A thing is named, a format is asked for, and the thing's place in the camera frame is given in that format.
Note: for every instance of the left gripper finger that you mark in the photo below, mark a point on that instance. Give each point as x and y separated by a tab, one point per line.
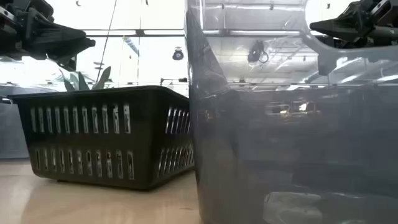
69	63
62	42

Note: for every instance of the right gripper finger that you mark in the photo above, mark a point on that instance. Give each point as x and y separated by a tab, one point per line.
345	25
348	44

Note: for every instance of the green plant in white pot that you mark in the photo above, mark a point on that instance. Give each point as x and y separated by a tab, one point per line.
104	77

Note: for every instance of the black slotted plastic basket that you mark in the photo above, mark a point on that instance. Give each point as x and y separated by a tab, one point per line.
93	141

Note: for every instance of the black ceiling spotlight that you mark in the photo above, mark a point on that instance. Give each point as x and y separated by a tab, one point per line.
178	55
255	53

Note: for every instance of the smoke grey translucent bin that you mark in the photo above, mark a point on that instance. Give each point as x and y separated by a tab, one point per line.
280	155

